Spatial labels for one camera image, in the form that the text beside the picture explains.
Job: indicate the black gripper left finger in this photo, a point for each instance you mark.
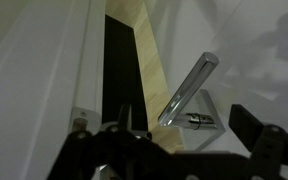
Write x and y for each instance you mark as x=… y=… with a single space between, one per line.
x=124 y=153

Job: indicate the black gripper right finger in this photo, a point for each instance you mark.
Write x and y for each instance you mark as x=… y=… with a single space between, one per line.
x=267 y=146

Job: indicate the white door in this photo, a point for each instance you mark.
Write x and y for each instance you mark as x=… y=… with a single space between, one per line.
x=250 y=50

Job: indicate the white door frame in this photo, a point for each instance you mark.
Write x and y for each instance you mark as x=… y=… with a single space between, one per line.
x=44 y=83

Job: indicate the metal strike plate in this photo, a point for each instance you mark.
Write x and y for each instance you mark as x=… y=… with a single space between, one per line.
x=87 y=116

